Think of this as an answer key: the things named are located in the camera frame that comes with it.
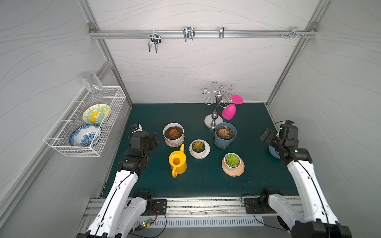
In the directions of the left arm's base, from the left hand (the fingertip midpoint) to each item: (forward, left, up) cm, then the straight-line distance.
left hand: (149, 137), depth 77 cm
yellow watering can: (-9, -15, -10) cm, 20 cm away
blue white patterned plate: (-8, +24, +13) cm, 28 cm away
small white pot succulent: (+1, -27, -14) cm, 30 cm away
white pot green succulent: (-8, -45, -11) cm, 46 cm away
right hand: (+2, -66, +1) cm, 66 cm away
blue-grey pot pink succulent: (+10, -43, -10) cm, 45 cm away
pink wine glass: (+22, -46, -3) cm, 51 cm away
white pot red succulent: (+10, -11, -10) cm, 17 cm away
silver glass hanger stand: (+26, -35, -17) cm, 47 cm away
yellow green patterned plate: (+5, +23, +14) cm, 27 cm away
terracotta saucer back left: (+5, -11, -19) cm, 23 cm away
